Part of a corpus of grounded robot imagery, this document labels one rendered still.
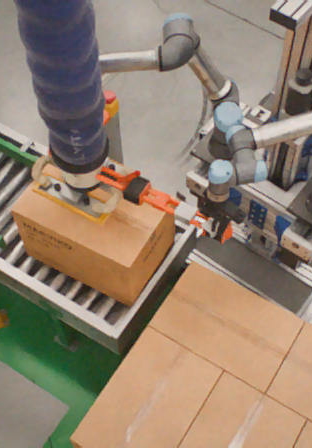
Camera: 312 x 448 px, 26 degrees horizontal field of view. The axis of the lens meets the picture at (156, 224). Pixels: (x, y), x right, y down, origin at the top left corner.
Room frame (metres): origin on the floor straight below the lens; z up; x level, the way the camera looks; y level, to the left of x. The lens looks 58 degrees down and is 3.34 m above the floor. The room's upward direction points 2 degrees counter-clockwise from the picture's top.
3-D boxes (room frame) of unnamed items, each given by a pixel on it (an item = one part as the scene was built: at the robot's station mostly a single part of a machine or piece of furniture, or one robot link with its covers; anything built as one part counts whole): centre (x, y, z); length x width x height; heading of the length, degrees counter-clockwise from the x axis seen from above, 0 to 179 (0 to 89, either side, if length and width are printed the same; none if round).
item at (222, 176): (1.29, -0.22, 1.55); 0.09 x 0.08 x 0.11; 100
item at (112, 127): (2.15, 0.21, 0.50); 0.07 x 0.07 x 1.00; 56
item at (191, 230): (1.41, 0.01, 0.58); 0.70 x 0.03 x 0.06; 146
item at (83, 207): (1.51, 0.34, 1.14); 0.34 x 0.10 x 0.05; 58
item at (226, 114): (1.83, -0.31, 1.20); 0.13 x 0.12 x 0.14; 179
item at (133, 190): (1.46, 0.07, 1.25); 0.10 x 0.08 x 0.06; 148
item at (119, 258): (1.61, 0.27, 0.75); 0.60 x 0.40 x 0.40; 59
